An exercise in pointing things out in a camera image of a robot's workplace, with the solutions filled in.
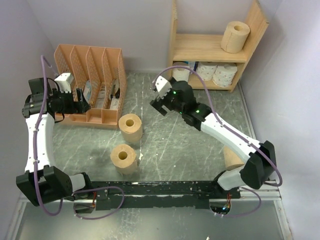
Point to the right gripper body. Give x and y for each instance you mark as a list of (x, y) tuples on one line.
[(167, 102)]

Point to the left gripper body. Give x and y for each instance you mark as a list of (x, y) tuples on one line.
[(64, 102)]

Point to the plain white roll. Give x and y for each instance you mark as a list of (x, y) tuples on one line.
[(180, 74)]

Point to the blue white roll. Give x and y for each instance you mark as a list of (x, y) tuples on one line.
[(192, 64)]

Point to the white patterned roll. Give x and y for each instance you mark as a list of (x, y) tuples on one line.
[(206, 70), (224, 74)]

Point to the white patterned roll front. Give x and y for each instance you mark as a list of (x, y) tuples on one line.
[(224, 74)]

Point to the brown roll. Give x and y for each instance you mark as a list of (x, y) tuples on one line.
[(131, 128), (231, 160), (234, 37), (124, 159)]

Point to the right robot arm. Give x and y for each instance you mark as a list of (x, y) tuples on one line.
[(259, 158)]

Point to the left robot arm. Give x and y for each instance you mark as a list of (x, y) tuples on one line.
[(42, 182)]

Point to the wooden two-tier shelf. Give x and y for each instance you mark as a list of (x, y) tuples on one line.
[(206, 47)]

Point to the peach plastic file organizer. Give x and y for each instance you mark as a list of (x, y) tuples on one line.
[(99, 66)]

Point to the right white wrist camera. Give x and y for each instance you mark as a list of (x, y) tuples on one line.
[(162, 86)]

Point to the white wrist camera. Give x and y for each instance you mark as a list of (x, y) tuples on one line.
[(162, 86), (64, 82)]

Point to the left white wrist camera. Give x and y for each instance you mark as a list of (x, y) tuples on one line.
[(64, 82)]

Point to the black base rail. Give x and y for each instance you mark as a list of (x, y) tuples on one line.
[(160, 194)]

